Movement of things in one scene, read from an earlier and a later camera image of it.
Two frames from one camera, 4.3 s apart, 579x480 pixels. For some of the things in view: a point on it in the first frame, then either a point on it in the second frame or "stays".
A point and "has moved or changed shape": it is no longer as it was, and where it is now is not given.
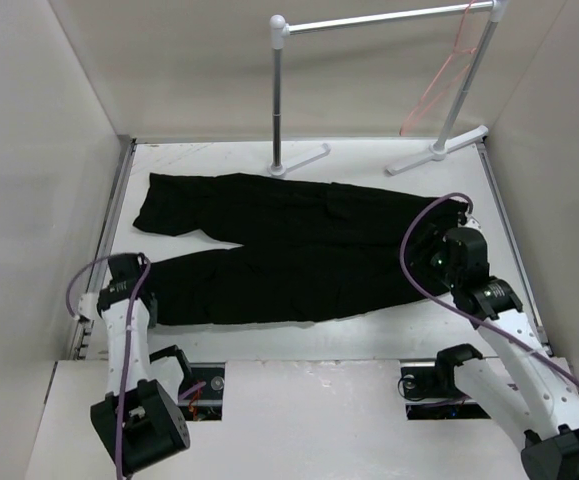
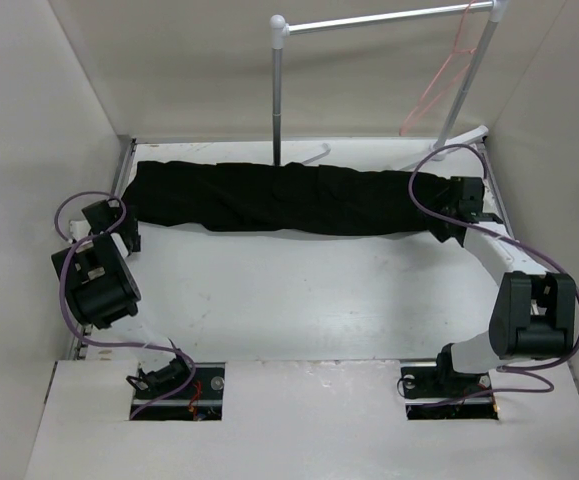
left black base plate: x=205 y=404 stays
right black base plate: x=427 y=400 stays
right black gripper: x=431 y=239 → x=442 y=199
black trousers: x=278 y=249 has moved or changed shape
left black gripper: x=153 y=313 → x=130 y=221
